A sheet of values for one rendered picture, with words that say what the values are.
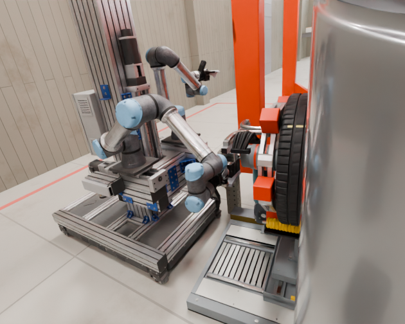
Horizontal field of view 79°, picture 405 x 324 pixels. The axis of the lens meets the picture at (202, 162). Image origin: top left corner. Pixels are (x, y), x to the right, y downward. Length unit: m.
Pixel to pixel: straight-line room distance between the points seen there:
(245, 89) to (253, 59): 0.18
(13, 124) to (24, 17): 1.39
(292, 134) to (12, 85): 3.69
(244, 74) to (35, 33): 3.29
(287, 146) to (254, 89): 0.73
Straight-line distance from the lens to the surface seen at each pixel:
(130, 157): 1.53
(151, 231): 1.99
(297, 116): 1.10
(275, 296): 1.58
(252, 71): 1.68
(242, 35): 1.69
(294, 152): 1.03
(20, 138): 4.19
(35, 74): 4.28
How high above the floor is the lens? 1.42
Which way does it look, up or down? 25 degrees down
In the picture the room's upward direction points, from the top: 7 degrees counter-clockwise
